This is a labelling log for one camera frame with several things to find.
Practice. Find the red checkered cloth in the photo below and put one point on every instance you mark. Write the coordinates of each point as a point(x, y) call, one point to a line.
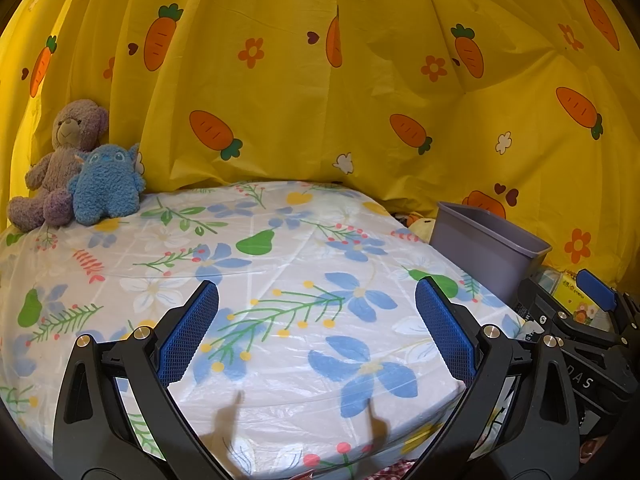
point(395, 472)

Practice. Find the blue plush toy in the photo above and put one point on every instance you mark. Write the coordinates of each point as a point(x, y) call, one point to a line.
point(105, 185)

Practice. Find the yellow plush toy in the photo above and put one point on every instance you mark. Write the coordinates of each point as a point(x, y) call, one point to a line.
point(420, 225)

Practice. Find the pale green tissue pack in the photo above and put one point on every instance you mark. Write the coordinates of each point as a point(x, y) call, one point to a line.
point(545, 280)

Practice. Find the yellow carrot print curtain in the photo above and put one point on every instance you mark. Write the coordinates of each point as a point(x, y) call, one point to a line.
point(350, 85)

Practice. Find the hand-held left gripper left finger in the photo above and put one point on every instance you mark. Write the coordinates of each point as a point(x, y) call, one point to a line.
point(187, 332)

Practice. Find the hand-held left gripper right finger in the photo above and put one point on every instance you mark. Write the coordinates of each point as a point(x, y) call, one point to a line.
point(445, 330)

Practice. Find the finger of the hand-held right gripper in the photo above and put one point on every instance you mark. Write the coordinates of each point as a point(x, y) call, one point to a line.
point(597, 287)
point(537, 300)

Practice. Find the floral plastic tablecloth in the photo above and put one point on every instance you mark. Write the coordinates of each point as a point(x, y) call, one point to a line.
point(300, 270)

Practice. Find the grey plastic bin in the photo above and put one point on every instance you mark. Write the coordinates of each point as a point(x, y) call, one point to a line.
point(480, 250)

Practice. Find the person's right hand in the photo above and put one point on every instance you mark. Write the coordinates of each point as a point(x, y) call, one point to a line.
point(590, 452)

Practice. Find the yellow tissue pack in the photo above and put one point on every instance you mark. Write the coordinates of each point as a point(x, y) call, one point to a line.
point(580, 295)

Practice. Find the brown teddy bear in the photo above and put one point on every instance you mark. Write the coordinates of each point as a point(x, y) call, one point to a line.
point(70, 130)

